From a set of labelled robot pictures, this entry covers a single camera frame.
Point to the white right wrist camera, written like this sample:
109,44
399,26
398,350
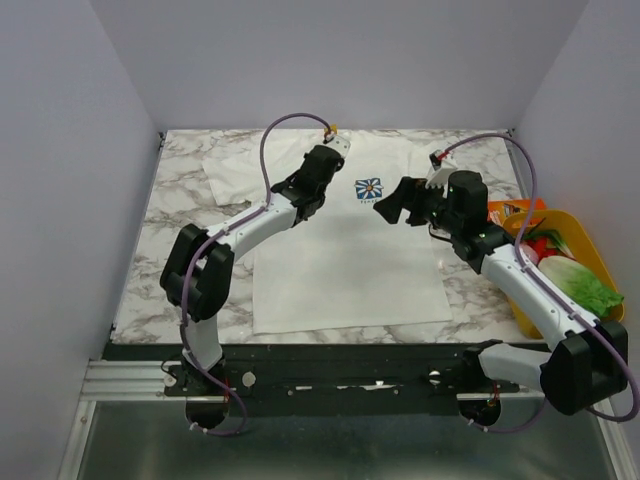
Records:
443,166

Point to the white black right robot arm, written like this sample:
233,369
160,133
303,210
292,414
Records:
587,359

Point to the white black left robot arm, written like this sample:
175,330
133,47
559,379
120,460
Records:
198,273

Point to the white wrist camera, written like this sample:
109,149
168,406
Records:
338,143
443,166

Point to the red tomato toy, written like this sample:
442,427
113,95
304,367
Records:
539,245

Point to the green onion toy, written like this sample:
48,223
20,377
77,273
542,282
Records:
558,246

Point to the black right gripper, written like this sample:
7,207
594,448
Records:
416,198

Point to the green lettuce toy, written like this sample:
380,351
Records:
591,294

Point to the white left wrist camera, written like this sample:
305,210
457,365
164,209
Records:
338,143

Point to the orange cardboard box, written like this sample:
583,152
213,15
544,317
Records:
499,211

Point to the white t-shirt with flower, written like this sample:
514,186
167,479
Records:
346,266

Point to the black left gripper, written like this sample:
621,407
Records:
300,170

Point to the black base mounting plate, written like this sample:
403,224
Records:
286,380

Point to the white cabbage toy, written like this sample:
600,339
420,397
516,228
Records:
567,274

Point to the aluminium frame rail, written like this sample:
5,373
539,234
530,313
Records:
108,381

